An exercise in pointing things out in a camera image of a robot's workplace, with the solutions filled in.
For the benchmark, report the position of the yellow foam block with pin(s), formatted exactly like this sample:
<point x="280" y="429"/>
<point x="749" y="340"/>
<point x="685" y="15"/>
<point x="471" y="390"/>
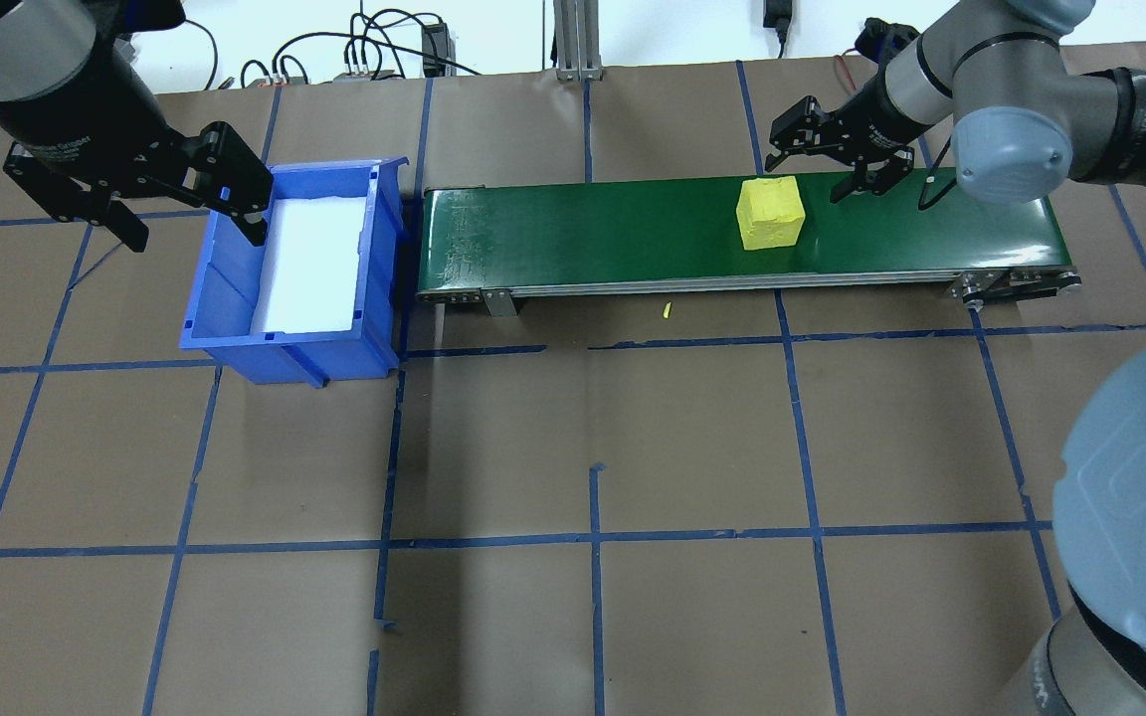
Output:
<point x="770" y="214"/>

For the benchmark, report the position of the aluminium profile post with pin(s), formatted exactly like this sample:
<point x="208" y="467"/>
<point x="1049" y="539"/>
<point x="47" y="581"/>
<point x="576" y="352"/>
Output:
<point x="576" y="40"/>

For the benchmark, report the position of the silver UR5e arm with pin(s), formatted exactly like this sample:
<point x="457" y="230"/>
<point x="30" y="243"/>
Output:
<point x="1011" y="149"/>
<point x="6" y="45"/>

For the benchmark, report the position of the black power adapter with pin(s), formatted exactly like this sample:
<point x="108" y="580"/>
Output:
<point x="778" y="15"/>
<point x="434" y="48"/>

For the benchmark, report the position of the small circuit board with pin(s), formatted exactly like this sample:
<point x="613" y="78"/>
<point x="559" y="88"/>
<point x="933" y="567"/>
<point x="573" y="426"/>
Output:
<point x="285" y="78"/>
<point x="359" y="73"/>

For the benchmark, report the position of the green conveyor belt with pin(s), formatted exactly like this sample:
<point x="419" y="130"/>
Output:
<point x="583" y="234"/>

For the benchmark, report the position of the white foam pad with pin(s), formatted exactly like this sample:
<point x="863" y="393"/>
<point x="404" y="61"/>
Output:
<point x="314" y="264"/>

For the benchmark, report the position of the blue plastic storage bin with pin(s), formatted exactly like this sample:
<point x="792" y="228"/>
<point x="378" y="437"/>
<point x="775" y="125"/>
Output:
<point x="285" y="360"/>

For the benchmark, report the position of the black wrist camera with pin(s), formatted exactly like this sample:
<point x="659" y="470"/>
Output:
<point x="140" y="12"/>
<point x="881" y="40"/>

